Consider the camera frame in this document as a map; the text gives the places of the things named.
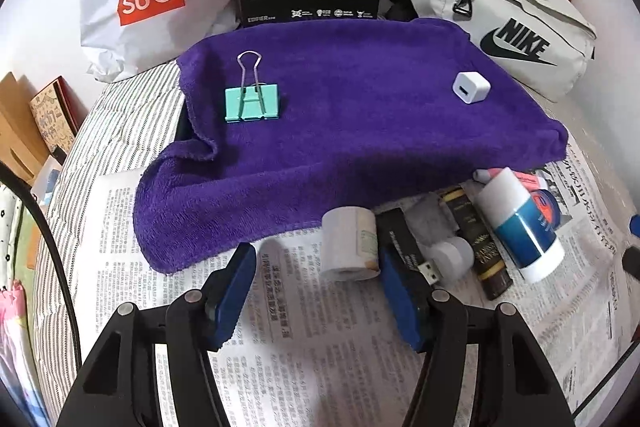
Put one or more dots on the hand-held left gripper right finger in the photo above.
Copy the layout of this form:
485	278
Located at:
400	302

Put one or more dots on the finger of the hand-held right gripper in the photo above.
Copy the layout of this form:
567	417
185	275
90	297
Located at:
631	261
635	226

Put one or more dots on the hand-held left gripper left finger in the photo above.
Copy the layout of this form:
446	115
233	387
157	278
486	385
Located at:
232	292

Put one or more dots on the small white bottle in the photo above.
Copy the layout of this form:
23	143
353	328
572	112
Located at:
450	257

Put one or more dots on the black flash drive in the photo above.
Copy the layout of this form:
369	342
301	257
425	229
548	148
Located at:
397	232

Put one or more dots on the white paper roll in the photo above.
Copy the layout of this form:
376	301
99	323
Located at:
340	242

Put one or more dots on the blue jar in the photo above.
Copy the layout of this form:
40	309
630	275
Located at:
547	207

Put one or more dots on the white and blue stick bottle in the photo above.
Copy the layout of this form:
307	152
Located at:
520	232

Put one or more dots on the pink earpick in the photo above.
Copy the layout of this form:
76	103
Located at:
525	179

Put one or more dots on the white charger cube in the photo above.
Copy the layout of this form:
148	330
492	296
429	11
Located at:
470	89

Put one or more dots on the black tube gold print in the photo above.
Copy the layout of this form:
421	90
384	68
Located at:
480	252

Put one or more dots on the newspaper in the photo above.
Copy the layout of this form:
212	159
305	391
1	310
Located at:
310	357

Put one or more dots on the teal binder clip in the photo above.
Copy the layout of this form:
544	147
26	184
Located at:
235	104

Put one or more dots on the purple towel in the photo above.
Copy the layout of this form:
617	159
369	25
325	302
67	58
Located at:
350	117

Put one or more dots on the striped bedsheet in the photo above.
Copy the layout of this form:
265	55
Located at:
100	132

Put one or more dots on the clear plastic box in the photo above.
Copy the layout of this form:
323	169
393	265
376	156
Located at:
47	179

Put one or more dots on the pink patterned cloth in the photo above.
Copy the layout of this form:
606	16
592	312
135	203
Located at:
12	332

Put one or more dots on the white dotted cloth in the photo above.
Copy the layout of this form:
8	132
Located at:
12	222

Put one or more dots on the brown doodle notebook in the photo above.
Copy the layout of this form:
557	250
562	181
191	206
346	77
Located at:
52	117

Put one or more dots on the brown wooden furniture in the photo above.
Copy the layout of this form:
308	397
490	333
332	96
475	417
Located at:
15	127

